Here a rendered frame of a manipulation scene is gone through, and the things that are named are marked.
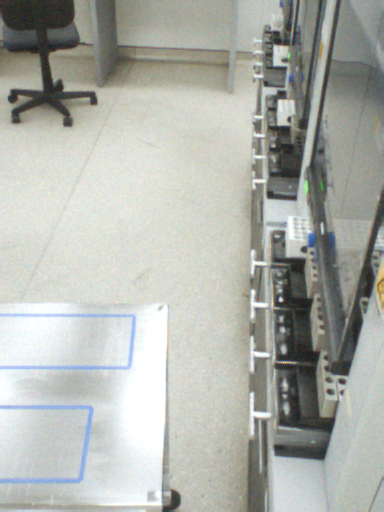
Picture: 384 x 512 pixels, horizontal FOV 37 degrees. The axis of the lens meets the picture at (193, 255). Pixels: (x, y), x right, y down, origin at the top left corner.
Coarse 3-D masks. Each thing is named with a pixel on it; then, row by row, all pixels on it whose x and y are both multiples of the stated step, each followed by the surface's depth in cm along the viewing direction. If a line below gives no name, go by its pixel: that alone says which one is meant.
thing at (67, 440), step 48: (0, 336) 114; (48, 336) 115; (96, 336) 115; (144, 336) 115; (0, 384) 105; (48, 384) 105; (96, 384) 105; (144, 384) 106; (0, 432) 97; (48, 432) 97; (96, 432) 97; (144, 432) 98; (0, 480) 90; (48, 480) 90; (96, 480) 91; (144, 480) 91
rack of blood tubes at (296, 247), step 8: (296, 216) 141; (288, 224) 139; (296, 224) 140; (304, 224) 140; (288, 232) 137; (296, 232) 137; (304, 232) 137; (288, 240) 136; (296, 240) 134; (304, 240) 134; (376, 240) 134; (288, 248) 136; (296, 248) 135; (304, 248) 141; (376, 248) 133; (288, 256) 137; (296, 256) 136; (304, 256) 136
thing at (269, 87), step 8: (296, 0) 212; (288, 64) 229; (288, 72) 225; (264, 88) 237; (272, 88) 238; (280, 88) 238; (264, 96) 231; (256, 112) 297; (256, 120) 289; (256, 128) 283; (256, 144) 269; (256, 152) 264; (256, 160) 258; (256, 168) 252
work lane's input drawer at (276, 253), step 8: (272, 232) 145; (280, 232) 144; (272, 240) 143; (280, 240) 141; (272, 248) 141; (280, 248) 139; (272, 256) 139; (280, 256) 137; (256, 264) 144; (264, 264) 144; (272, 264) 136; (280, 264) 136; (288, 264) 136
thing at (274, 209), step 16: (320, 32) 199; (320, 48) 141; (320, 64) 139; (320, 80) 137; (304, 160) 157; (256, 176) 247; (256, 192) 237; (272, 192) 174; (288, 192) 171; (304, 192) 156; (256, 208) 228; (272, 208) 167; (288, 208) 168; (256, 224) 219; (272, 224) 163; (256, 240) 211; (256, 256) 204; (256, 272) 197; (256, 288) 191
